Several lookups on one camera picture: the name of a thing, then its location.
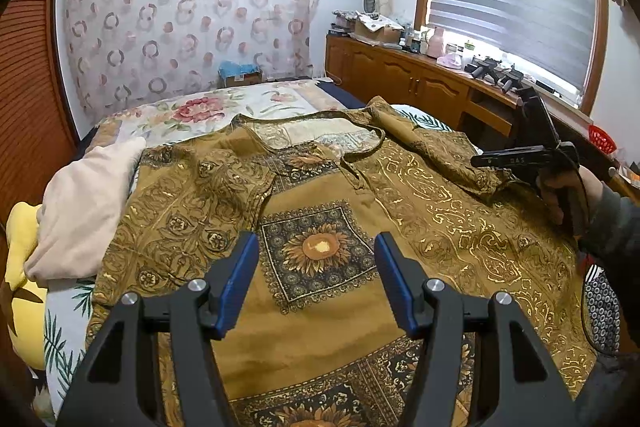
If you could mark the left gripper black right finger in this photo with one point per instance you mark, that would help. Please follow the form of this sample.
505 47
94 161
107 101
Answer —
514 381

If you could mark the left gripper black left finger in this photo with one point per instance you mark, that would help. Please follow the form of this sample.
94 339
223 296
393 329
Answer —
120 380

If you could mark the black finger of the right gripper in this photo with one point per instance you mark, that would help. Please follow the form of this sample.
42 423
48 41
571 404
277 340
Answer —
535 126
511 157

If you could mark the brown gold patterned shirt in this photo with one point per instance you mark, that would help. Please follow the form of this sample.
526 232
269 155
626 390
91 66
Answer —
483 231

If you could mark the right forearm grey sleeve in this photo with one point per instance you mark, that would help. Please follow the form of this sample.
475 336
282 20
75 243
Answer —
614 228

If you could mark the person's right hand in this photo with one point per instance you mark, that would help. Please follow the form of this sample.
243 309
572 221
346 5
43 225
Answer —
572 193

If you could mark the spare black gripper on cabinet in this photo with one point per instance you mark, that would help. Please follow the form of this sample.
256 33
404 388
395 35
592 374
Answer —
504 78

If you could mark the red plastic basket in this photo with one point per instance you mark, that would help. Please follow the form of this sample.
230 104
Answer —
600 139

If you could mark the pale pink plastic bag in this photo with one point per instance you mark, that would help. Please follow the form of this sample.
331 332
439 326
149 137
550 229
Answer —
451 61

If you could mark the white palm leaf blanket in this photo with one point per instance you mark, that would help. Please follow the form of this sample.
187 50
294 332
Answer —
65 336

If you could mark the pink bottle on cabinet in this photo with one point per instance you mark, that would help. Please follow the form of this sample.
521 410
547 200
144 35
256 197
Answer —
436 46

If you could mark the yellow plush toy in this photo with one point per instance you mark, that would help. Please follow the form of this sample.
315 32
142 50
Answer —
23 302

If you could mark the wooden cabinet sideboard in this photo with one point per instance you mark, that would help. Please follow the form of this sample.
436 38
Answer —
490 118

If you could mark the navy blue bed cover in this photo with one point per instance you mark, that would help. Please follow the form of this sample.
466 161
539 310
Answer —
345 98

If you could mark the open cardboard box on cabinet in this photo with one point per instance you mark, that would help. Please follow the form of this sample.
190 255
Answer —
378 28

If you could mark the floral rose bed blanket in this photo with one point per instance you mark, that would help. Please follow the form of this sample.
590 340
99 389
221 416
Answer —
184 117

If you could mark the brown louvered wardrobe door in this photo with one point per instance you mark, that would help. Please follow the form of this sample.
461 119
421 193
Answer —
38 136

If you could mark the cardboard box with blue cloth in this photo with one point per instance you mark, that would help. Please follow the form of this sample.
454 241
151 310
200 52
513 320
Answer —
237 75

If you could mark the pink circle patterned curtain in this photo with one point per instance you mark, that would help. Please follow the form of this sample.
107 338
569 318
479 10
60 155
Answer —
124 53

